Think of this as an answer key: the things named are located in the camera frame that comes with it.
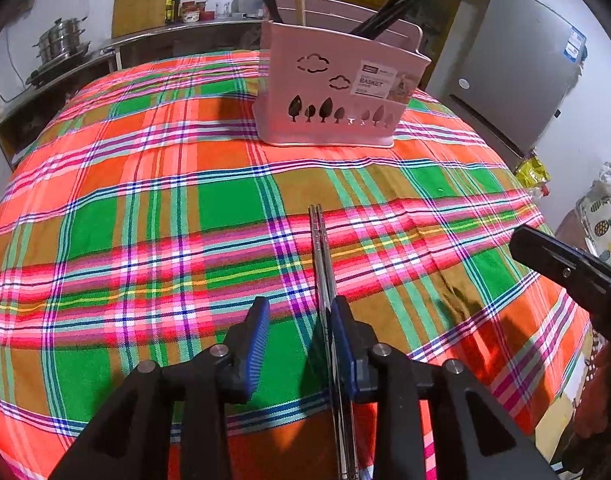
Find colourful plaid cloth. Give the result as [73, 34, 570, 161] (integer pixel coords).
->
[0, 50, 593, 480]

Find yellow snack bag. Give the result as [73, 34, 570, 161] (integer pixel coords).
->
[515, 155, 553, 191]

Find silver refrigerator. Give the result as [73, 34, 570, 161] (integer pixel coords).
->
[425, 0, 589, 161]

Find red lidded jars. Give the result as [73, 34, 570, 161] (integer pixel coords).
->
[181, 1, 208, 23]

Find pineapple print cloth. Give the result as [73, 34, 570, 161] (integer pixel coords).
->
[575, 180, 611, 271]

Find pink plastic basket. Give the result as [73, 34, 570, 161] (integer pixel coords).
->
[252, 0, 432, 149]

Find black gas stove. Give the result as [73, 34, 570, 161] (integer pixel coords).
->
[25, 55, 93, 86]

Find steel steamer pot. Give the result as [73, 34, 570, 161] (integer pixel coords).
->
[34, 17, 91, 63]

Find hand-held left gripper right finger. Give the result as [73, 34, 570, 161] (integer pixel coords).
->
[330, 296, 559, 480]

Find metal chopstick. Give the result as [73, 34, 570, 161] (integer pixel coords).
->
[308, 204, 347, 480]
[316, 205, 359, 480]

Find white plastic containers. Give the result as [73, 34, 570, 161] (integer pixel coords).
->
[230, 0, 266, 17]

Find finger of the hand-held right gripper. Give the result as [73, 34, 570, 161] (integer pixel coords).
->
[510, 225, 611, 311]
[568, 285, 611, 353]

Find steel top kitchen counter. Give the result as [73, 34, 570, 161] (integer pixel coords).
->
[0, 14, 266, 171]

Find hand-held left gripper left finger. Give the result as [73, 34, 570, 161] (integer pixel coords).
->
[50, 296, 272, 480]

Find yellow wooden board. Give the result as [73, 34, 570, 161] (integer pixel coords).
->
[111, 0, 171, 38]

